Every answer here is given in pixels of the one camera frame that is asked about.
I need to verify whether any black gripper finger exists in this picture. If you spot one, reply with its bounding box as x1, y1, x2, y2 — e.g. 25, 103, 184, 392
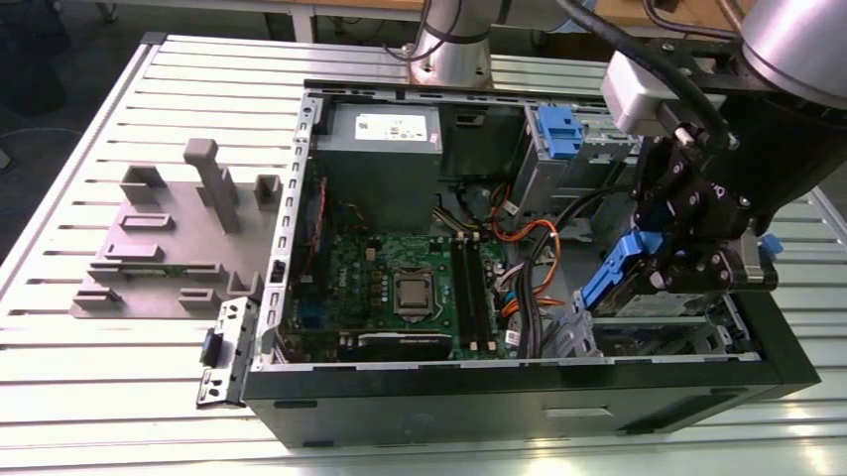
631, 133, 704, 259
659, 231, 780, 296

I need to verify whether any hard disk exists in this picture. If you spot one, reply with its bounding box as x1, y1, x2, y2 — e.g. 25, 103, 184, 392
580, 231, 783, 319

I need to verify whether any metal disk bay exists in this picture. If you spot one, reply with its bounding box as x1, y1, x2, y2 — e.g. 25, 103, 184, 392
572, 285, 749, 359

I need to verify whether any metal optical drive cage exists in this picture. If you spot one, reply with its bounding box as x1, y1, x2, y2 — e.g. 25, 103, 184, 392
512, 101, 647, 214

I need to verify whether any blue plastic drive latch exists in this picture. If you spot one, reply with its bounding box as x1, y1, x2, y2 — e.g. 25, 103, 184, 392
539, 106, 585, 161

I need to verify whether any black RAM slot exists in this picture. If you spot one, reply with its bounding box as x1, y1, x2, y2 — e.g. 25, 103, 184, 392
465, 232, 502, 354
448, 232, 482, 354

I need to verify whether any CPU socket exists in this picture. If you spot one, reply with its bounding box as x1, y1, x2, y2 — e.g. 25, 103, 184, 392
389, 266, 442, 324

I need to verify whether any grey power supply unit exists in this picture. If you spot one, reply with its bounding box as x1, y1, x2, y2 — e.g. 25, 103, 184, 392
309, 103, 442, 234

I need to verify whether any silver CPU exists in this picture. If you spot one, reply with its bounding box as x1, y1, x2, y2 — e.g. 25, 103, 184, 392
396, 279, 430, 305

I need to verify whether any black PC case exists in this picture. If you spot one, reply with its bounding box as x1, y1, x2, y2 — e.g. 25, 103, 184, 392
241, 77, 821, 450

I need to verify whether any green motherboard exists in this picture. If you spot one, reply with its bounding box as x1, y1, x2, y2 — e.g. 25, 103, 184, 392
289, 231, 524, 361

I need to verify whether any black graphics card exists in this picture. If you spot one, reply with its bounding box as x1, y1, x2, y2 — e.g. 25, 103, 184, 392
336, 330, 456, 362

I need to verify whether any green RAM stick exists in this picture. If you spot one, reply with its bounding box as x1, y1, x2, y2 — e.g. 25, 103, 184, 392
116, 267, 194, 278

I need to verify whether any grey parts rack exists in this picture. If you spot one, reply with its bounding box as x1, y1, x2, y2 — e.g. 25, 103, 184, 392
69, 138, 285, 323

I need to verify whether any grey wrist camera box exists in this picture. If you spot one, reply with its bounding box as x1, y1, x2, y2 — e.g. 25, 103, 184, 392
599, 49, 696, 136

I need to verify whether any orange power wire bundle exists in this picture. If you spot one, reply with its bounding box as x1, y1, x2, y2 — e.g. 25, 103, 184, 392
492, 217, 565, 318

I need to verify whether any black cable bundle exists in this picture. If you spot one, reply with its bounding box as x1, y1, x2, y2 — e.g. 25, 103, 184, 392
514, 182, 640, 358

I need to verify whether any thick black camera cable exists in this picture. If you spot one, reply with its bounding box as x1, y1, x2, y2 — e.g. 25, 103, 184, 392
559, 0, 740, 150

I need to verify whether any thin red wire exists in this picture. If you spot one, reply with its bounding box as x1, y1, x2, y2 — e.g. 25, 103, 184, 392
300, 176, 330, 287

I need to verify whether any wooden desk white frame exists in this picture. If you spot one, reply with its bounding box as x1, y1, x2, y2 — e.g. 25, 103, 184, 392
90, 0, 424, 46

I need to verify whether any blue floor cable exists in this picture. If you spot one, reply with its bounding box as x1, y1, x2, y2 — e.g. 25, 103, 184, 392
0, 126, 90, 143

